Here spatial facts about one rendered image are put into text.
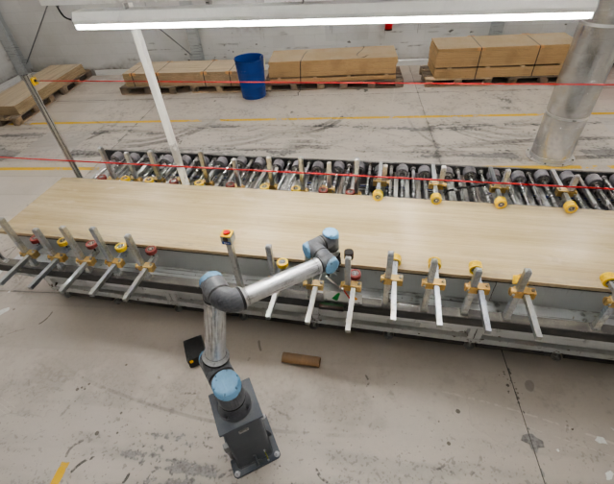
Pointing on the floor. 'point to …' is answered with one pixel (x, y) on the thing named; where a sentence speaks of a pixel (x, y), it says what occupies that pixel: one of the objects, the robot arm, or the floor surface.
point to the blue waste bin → (249, 71)
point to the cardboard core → (301, 359)
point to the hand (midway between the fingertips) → (329, 276)
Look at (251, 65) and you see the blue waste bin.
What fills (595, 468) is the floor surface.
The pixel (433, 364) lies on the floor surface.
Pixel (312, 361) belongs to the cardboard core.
